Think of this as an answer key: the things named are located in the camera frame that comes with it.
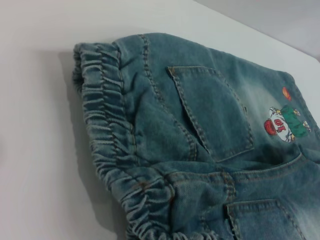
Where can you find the blue denim shorts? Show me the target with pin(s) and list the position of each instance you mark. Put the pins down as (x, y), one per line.
(195, 145)

